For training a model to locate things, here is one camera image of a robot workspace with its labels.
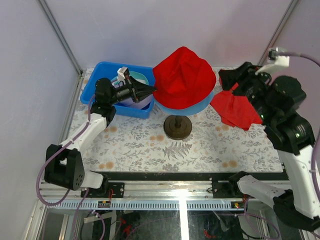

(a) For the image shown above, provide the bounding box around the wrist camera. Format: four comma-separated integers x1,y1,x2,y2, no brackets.
255,47,290,76
117,66,130,81

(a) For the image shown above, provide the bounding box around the mannequin head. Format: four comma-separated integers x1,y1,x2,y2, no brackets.
163,115,192,141

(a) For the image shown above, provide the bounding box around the red bucket hat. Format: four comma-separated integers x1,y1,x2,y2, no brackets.
152,46,217,110

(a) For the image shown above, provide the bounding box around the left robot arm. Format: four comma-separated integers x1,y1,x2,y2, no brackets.
44,75,157,198

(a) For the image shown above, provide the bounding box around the floral table mat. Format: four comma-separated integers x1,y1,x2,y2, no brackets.
69,66,285,173

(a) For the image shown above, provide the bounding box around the teal and white hat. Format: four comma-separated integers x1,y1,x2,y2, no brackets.
111,71,149,88

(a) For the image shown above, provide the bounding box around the aluminium rail frame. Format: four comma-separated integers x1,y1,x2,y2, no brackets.
24,172,311,240

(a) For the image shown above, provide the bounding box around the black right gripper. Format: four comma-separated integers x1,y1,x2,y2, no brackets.
216,59,273,120

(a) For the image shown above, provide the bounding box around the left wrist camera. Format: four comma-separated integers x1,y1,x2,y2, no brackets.
117,66,130,81

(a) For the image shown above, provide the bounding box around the lavender hat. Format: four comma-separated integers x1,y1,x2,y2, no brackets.
117,95,153,109

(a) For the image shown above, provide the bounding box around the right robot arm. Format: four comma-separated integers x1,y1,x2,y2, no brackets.
218,62,320,232

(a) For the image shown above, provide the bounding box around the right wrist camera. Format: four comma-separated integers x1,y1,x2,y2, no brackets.
255,47,290,76

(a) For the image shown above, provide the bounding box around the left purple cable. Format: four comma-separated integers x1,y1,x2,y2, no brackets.
36,94,106,240

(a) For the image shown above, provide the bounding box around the blue bucket hat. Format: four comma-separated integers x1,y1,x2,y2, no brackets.
154,91,215,116

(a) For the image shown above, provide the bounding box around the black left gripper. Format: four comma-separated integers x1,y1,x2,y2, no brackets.
108,75,157,106

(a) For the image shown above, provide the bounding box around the blue plastic bin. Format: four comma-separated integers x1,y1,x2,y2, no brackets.
80,61,156,119

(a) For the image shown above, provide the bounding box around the red cloth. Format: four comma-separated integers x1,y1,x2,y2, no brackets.
210,90,263,131

